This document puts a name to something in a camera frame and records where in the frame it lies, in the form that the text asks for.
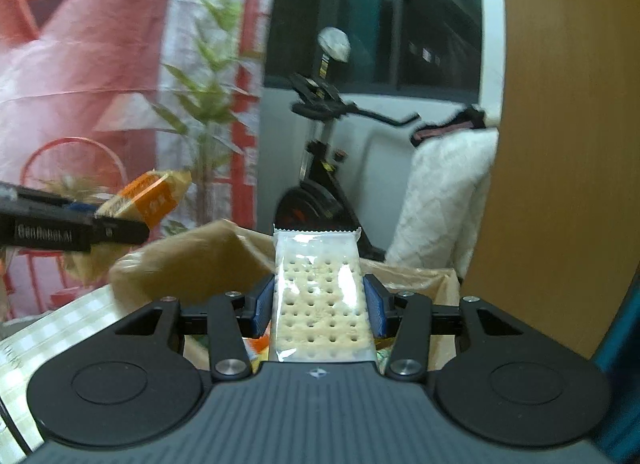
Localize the black exercise bike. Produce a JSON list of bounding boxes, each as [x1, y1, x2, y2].
[[275, 71, 421, 262]]

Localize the white plastic bag cover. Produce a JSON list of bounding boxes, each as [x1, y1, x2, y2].
[[318, 26, 351, 62]]

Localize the brown cardboard box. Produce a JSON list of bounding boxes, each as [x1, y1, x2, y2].
[[109, 218, 462, 380]]

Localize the black and pink garment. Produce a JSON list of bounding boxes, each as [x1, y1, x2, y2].
[[409, 105, 488, 147]]

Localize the orange label bread packet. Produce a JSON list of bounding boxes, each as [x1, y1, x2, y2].
[[67, 169, 193, 281]]

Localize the clear cracker packet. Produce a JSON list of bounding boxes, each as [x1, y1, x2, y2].
[[267, 224, 378, 364]]

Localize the wooden board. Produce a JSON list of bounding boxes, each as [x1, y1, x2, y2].
[[460, 0, 640, 360]]

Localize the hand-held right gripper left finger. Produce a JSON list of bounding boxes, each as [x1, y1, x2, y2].
[[114, 274, 276, 382]]

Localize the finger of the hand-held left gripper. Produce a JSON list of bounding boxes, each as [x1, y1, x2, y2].
[[0, 183, 102, 217], [91, 219, 151, 246]]

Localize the cardboard box with plastic liner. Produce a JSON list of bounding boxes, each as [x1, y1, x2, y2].
[[109, 218, 461, 375]]

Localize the printed backdrop cloth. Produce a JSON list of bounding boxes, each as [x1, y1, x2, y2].
[[0, 0, 281, 325]]

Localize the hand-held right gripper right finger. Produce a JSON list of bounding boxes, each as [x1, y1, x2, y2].
[[363, 273, 527, 382]]

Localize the blue curtain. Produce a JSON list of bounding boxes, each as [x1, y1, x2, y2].
[[590, 274, 640, 464]]

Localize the white quilted blanket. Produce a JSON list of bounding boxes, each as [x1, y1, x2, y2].
[[385, 129, 501, 280]]

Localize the dark window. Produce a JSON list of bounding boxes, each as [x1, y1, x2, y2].
[[265, 0, 486, 100]]

